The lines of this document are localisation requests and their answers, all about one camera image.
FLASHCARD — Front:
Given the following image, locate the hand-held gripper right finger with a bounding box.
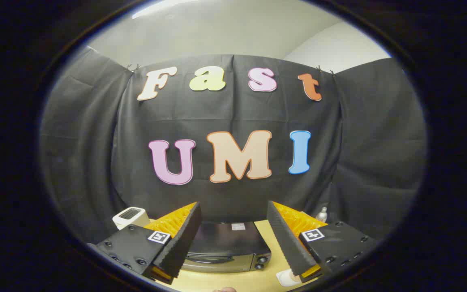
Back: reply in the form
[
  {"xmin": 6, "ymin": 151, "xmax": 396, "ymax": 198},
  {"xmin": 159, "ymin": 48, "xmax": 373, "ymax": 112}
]
[{"xmin": 266, "ymin": 200, "xmax": 380, "ymax": 283}]

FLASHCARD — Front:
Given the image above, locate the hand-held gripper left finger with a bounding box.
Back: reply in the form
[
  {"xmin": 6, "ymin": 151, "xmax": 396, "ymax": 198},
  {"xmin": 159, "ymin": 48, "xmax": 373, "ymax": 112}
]
[{"xmin": 87, "ymin": 202, "xmax": 202, "ymax": 285}]

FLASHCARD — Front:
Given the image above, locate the black toaster oven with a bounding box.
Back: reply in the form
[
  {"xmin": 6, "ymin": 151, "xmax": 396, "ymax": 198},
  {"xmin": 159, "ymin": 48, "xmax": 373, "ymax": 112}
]
[{"xmin": 182, "ymin": 221, "xmax": 272, "ymax": 273}]

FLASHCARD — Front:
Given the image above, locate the white bread toaster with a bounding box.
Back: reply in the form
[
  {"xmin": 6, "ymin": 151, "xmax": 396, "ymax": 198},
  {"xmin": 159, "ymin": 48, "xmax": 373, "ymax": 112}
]
[{"xmin": 112, "ymin": 206, "xmax": 150, "ymax": 231}]

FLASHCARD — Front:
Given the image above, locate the white square plate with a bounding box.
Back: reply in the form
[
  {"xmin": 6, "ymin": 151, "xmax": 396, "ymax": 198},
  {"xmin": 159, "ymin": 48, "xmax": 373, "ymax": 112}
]
[{"xmin": 276, "ymin": 268, "xmax": 304, "ymax": 288}]

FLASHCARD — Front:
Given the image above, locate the black backdrop cloth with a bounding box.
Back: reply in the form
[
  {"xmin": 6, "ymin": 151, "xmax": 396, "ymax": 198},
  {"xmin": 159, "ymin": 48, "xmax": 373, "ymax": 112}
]
[{"xmin": 39, "ymin": 45, "xmax": 428, "ymax": 245}]

